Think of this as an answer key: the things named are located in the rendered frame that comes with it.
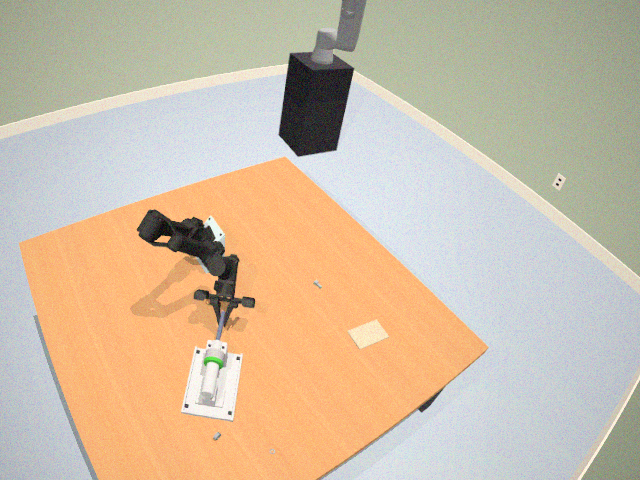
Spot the beige flat rectangular plate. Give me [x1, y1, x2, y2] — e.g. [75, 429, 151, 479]
[347, 319, 390, 350]

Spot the green ring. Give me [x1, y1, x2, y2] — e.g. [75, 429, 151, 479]
[204, 356, 224, 369]

